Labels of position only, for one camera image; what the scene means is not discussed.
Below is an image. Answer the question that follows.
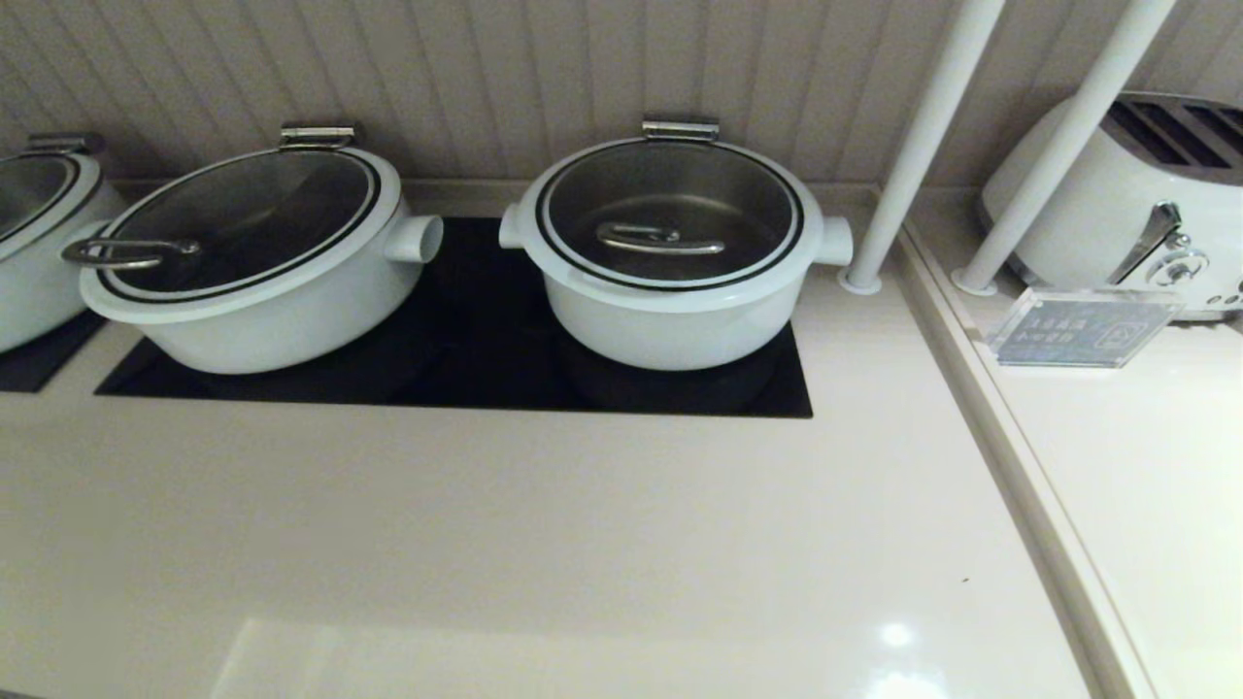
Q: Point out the glass lid with white rim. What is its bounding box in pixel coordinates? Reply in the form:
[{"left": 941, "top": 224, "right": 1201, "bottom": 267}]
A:
[
  {"left": 515, "top": 137, "right": 826, "bottom": 315},
  {"left": 60, "top": 146, "right": 404, "bottom": 326},
  {"left": 0, "top": 150, "right": 102, "bottom": 261}
]

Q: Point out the white round cooking pot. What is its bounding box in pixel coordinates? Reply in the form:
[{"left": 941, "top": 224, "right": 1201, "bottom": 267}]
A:
[
  {"left": 0, "top": 180, "right": 127, "bottom": 352},
  {"left": 498, "top": 202, "right": 856, "bottom": 372},
  {"left": 131, "top": 214, "right": 445, "bottom": 375}
]

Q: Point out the metal lid handle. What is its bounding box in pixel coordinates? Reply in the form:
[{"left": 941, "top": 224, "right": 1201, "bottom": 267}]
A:
[
  {"left": 280, "top": 121, "right": 358, "bottom": 150},
  {"left": 25, "top": 133, "right": 104, "bottom": 156},
  {"left": 641, "top": 117, "right": 722, "bottom": 144}
]

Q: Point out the black glass induction cooktop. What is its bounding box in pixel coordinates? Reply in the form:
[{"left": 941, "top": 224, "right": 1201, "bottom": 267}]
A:
[
  {"left": 0, "top": 311, "right": 106, "bottom": 394},
  {"left": 95, "top": 216, "right": 814, "bottom": 420}
]

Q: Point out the white round pole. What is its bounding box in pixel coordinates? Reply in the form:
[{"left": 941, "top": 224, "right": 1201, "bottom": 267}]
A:
[
  {"left": 952, "top": 0, "right": 1178, "bottom": 296},
  {"left": 838, "top": 0, "right": 1008, "bottom": 295}
]

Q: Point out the clear acrylic sign block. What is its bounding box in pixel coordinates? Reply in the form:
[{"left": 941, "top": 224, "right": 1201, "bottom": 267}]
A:
[{"left": 989, "top": 286, "right": 1186, "bottom": 370}]

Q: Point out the white toaster with chrome lever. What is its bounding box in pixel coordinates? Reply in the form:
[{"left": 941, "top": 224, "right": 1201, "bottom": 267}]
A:
[{"left": 979, "top": 92, "right": 1243, "bottom": 323}]

